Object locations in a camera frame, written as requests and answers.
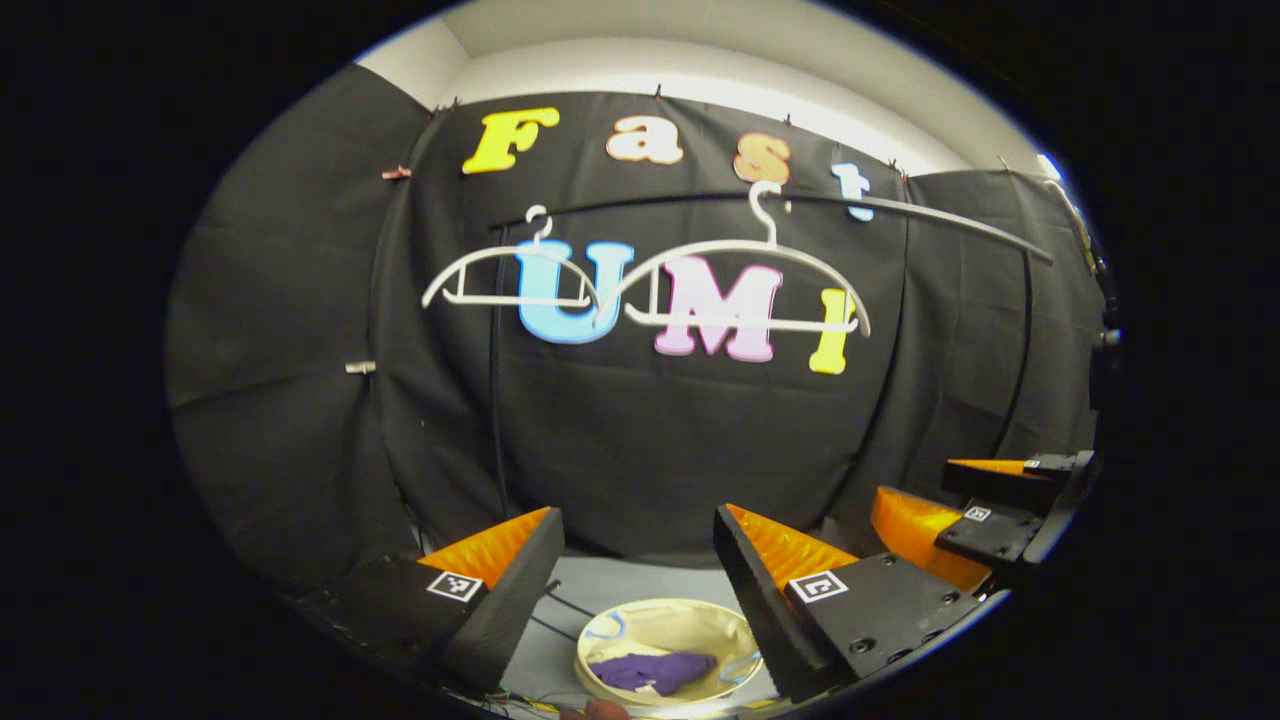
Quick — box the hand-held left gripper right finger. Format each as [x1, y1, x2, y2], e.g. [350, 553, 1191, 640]
[713, 503, 991, 704]

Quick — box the purple corduroy jacket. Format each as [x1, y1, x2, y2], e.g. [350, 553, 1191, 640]
[590, 652, 719, 697]

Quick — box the white plastic hanger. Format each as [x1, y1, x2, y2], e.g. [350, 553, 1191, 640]
[422, 205, 606, 311]
[620, 180, 873, 338]

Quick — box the black metal clothes rack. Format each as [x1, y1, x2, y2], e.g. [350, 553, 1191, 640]
[488, 190, 1054, 641]

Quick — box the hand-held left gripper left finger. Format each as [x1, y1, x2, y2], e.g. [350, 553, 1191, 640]
[298, 506, 567, 697]

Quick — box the cream round laundry hamper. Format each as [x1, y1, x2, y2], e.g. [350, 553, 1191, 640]
[575, 598, 766, 709]

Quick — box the black backdrop cloth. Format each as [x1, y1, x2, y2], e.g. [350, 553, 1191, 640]
[165, 65, 1106, 591]

